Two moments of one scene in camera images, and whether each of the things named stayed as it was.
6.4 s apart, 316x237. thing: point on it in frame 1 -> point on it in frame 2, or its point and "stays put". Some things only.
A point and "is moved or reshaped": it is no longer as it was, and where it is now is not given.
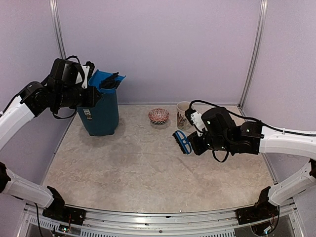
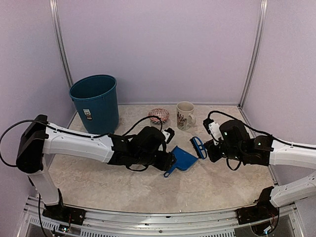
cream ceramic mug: x=182 y=122 stays put
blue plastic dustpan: x=99 y=76 -> x=184 y=160
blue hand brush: x=183 y=142 is moved or reshaped
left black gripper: x=92 y=98 -> x=166 y=164
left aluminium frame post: x=56 y=19 stays put
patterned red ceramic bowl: x=158 y=116 stays put
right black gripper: x=198 y=149 -> x=214 y=157
